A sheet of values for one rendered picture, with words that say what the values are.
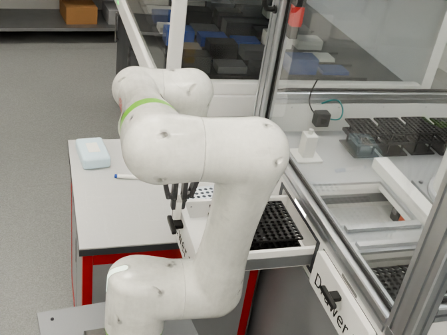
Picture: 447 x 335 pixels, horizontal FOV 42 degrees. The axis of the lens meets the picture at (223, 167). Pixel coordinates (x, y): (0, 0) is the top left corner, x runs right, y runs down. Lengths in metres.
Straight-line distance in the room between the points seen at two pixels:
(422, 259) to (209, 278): 0.42
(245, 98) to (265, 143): 1.41
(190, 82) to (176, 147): 0.45
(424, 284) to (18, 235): 2.17
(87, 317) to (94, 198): 0.52
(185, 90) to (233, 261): 0.42
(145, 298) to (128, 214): 0.66
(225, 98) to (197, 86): 0.98
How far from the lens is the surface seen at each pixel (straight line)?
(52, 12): 5.51
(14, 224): 3.06
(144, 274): 1.23
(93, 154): 2.04
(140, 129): 0.93
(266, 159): 0.96
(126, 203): 1.88
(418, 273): 1.21
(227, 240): 1.11
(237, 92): 2.34
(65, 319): 1.49
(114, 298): 1.24
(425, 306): 1.22
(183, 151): 0.92
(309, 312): 1.68
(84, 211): 1.84
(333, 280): 1.48
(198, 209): 1.71
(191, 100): 1.36
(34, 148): 3.66
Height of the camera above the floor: 1.86
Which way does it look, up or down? 31 degrees down
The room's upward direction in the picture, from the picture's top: 9 degrees clockwise
